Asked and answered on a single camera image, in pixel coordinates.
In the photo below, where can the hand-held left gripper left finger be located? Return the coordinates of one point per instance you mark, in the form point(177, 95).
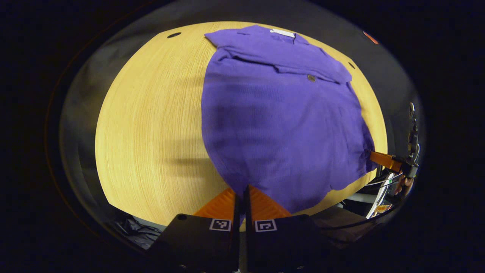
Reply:
point(237, 242)

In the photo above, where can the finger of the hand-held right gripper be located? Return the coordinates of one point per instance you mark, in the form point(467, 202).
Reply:
point(384, 160)

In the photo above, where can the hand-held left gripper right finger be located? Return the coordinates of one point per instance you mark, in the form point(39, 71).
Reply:
point(248, 242)

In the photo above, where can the purple knit cardigan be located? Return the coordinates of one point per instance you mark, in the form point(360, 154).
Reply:
point(284, 132)

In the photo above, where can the dark crumpled bag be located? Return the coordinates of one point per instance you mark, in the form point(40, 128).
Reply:
point(136, 231)

